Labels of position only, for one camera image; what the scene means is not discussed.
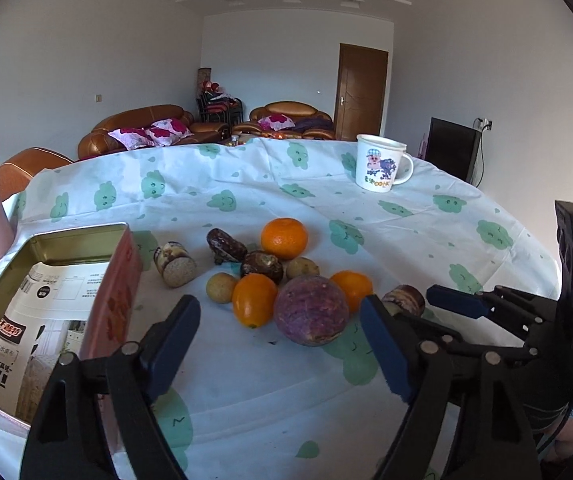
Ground small orange kumquat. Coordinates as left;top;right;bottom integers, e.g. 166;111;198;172
232;273;279;330

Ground printed paper in tin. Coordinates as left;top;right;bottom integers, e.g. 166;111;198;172
0;262;108;424

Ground pink cushion on small sofa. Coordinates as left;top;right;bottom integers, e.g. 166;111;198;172
258;113;295;132

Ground large orange mandarin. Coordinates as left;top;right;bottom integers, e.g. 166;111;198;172
260;218;309;261

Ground purple round passion fruit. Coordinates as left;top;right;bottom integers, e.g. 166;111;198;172
273;275;350;347

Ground pink floral cushion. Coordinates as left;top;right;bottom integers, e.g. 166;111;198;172
108;128;155;151
145;118;192;146

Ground stacked dark chairs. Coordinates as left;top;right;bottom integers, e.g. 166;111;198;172
196;67;243;126

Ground pink floral cushion left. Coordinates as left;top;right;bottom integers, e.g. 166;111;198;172
108;128;155;151

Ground coffee table with fruit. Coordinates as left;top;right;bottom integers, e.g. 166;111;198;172
221;132;286;146

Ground brown leather small sofa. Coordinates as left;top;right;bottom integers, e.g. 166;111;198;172
232;101;336;140

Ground pink floral cushion right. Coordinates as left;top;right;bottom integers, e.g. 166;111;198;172
145;118;192;146

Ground white cartoon mug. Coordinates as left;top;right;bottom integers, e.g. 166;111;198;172
356;134;414;193

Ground black television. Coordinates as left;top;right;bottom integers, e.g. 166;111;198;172
424;117;481;183

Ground cut sugarcane piece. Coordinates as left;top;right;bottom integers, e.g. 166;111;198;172
382;285;426;318
153;242;198;288

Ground small orange mandarin right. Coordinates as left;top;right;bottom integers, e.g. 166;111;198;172
329;270;374;313

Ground white tablecloth green clouds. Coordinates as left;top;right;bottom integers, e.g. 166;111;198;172
6;139;559;479

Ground brown leather armchair near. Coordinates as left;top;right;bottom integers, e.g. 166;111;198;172
0;148;73;202

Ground pink metal tin box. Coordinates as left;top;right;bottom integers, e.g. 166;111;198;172
0;222;142;426

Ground tan longan behind passionfruit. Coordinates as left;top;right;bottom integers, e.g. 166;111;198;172
285;257;320;280

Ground brown wooden door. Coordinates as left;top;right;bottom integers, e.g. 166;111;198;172
334;44;388;141

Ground small tan longan fruit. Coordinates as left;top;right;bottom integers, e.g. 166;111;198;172
206;272;239;304

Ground brown leather long sofa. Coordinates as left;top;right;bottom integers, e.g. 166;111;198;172
77;104;230;160

